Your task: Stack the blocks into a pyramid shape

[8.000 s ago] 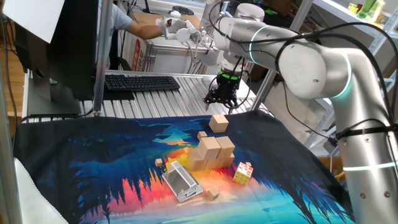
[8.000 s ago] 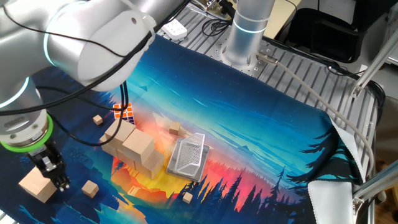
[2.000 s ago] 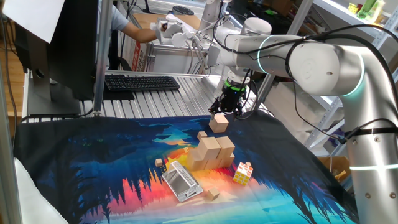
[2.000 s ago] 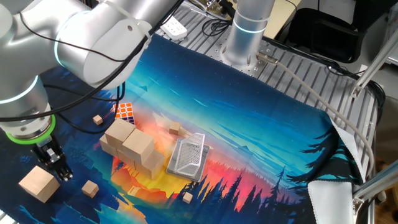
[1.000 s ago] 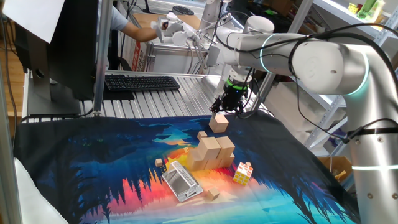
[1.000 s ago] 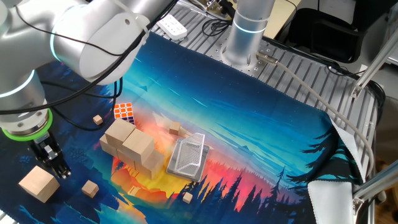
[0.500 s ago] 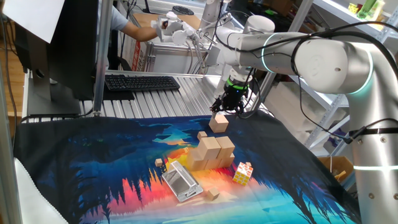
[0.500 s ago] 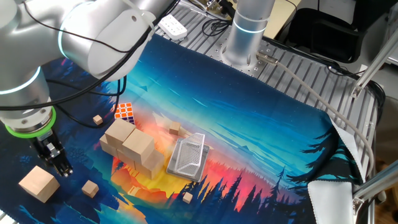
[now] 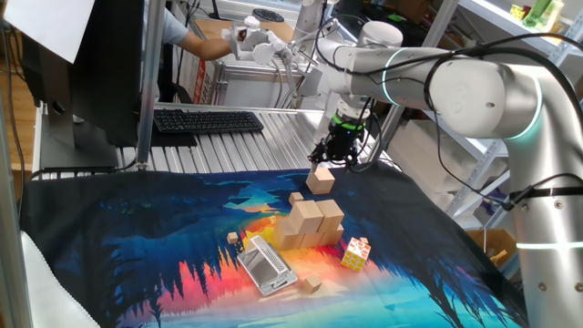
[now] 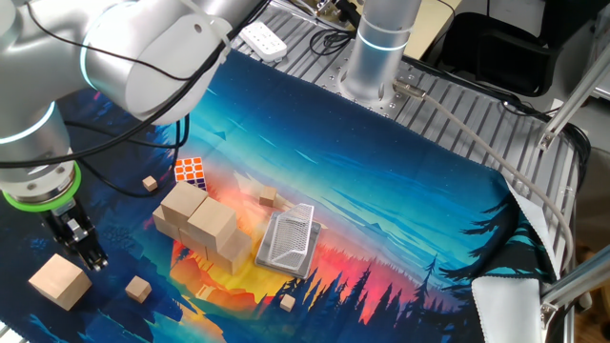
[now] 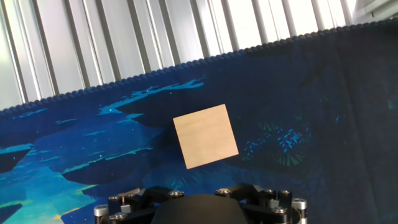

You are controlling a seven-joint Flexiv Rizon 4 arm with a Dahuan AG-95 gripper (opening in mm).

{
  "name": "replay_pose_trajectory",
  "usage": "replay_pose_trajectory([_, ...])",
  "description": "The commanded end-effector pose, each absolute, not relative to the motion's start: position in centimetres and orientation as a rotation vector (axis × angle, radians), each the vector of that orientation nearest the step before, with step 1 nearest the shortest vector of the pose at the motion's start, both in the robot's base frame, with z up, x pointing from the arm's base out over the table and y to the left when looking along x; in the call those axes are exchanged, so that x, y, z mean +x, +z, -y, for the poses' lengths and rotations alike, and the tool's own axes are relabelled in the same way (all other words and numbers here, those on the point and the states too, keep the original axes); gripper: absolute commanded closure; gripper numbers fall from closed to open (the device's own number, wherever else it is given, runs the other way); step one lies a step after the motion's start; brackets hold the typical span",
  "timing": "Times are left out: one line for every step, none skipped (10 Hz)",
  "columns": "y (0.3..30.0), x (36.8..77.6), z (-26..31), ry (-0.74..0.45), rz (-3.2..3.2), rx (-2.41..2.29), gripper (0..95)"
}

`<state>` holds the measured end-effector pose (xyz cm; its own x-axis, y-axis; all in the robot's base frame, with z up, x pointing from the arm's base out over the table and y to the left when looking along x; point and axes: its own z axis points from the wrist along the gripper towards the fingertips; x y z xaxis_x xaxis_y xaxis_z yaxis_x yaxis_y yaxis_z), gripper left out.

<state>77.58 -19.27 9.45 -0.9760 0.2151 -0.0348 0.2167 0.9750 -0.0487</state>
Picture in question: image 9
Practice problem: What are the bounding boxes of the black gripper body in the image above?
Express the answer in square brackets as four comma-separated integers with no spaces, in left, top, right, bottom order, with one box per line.
[322,123,364,163]

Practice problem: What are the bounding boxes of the person forearm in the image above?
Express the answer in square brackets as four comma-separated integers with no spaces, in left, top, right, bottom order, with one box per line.
[177,30,233,62]

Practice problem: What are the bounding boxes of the white foam pieces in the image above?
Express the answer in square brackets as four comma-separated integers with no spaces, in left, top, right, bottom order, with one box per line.
[386,118,470,210]

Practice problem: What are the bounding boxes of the Rubik's cube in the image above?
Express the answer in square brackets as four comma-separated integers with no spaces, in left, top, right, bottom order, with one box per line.
[340,236,373,273]

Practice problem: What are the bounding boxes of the black keyboard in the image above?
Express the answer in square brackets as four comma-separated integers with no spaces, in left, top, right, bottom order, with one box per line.
[152,108,266,136]

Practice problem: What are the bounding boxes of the silver metal mesh holder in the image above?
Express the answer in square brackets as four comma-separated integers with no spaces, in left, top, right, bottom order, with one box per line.
[236,234,299,298]

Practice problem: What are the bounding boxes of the black round disc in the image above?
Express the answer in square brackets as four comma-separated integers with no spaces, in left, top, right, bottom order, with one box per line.
[252,7,286,24]

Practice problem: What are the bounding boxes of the cardboard box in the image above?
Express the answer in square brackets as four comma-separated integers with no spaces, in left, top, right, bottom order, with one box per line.
[465,227,518,270]

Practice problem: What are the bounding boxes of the person in blue shirt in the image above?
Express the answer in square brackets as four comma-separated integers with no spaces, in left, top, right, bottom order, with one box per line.
[143,6,190,99]

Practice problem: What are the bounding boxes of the white metal shelf rack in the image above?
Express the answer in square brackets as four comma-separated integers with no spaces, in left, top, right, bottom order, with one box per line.
[366,0,583,279]

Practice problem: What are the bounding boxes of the colourful forest print cloth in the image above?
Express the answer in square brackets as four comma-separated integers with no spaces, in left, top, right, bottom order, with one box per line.
[18,159,529,328]

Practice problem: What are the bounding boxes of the black computer monitor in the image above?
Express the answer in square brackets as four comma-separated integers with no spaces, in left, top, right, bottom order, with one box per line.
[20,0,146,170]

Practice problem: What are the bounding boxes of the green yellow bottles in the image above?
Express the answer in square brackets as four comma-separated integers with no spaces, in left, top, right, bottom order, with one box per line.
[509,0,566,34]

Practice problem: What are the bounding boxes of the white paper sheet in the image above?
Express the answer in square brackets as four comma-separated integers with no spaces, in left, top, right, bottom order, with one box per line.
[3,0,97,65]

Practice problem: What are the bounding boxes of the green wrist adapter ring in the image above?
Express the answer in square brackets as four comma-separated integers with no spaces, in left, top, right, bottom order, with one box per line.
[331,112,366,132]

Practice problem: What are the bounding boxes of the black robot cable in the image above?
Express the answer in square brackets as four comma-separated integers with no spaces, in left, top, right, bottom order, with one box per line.
[309,13,583,213]

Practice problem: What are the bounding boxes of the aluminium vertical post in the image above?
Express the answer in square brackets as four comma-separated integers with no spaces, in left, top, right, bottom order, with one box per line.
[135,0,167,172]

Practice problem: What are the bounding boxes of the black monitor cable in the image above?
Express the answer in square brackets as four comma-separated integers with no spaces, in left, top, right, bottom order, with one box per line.
[29,157,138,182]

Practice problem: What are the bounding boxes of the grey frame post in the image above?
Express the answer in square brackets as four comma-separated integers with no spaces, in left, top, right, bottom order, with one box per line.
[0,90,34,328]

